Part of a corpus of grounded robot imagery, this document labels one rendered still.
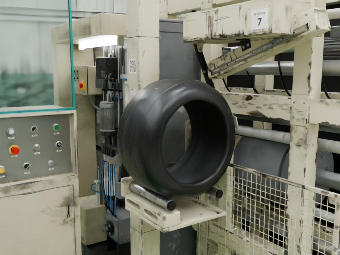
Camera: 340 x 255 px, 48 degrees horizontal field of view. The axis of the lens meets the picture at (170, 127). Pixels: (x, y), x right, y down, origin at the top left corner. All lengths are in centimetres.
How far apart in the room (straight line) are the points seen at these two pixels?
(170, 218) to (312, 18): 102
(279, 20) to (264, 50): 21
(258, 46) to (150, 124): 65
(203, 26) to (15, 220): 140
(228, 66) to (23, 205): 130
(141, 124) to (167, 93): 18
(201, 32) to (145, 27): 28
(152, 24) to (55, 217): 119
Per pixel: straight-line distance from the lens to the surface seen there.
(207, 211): 191
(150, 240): 217
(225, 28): 181
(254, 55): 186
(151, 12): 199
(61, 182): 222
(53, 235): 230
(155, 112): 158
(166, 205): 169
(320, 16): 172
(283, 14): 168
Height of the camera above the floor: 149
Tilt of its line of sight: 9 degrees down
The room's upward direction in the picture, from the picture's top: straight up
